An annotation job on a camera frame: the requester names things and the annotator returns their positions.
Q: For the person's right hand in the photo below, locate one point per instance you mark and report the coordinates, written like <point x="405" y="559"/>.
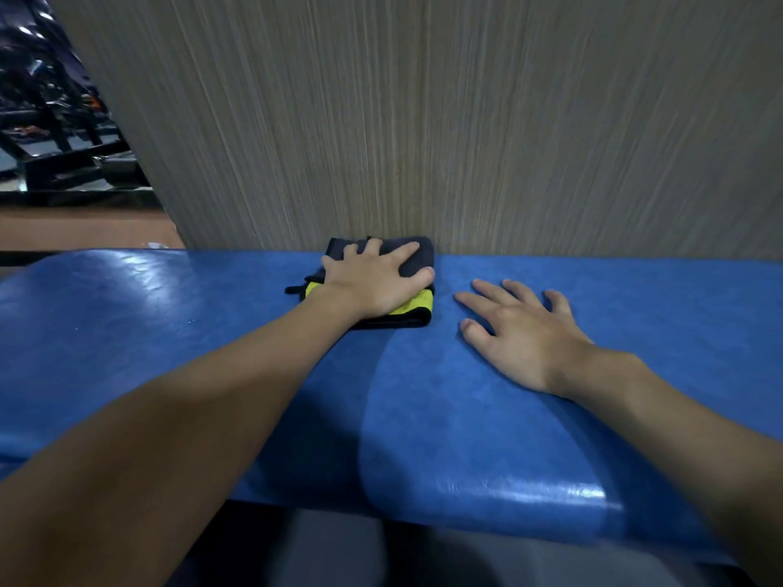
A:
<point x="538" y="354"/>

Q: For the person's left hand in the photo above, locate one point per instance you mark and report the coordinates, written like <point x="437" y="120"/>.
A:
<point x="367" y="287"/>

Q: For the grey and yellow cleaning cloth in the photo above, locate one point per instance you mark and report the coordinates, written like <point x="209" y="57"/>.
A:
<point x="424" y="249"/>

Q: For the blue padded bench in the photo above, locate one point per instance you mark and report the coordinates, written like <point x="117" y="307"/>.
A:
<point x="153" y="323"/>

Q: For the person's left forearm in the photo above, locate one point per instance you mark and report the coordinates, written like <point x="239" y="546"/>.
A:
<point x="153" y="452"/>

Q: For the person's right forearm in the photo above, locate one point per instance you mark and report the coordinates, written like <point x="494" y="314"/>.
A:
<point x="691" y="440"/>

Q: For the black gym equipment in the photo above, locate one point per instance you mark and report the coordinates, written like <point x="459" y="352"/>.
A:
<point x="55" y="152"/>

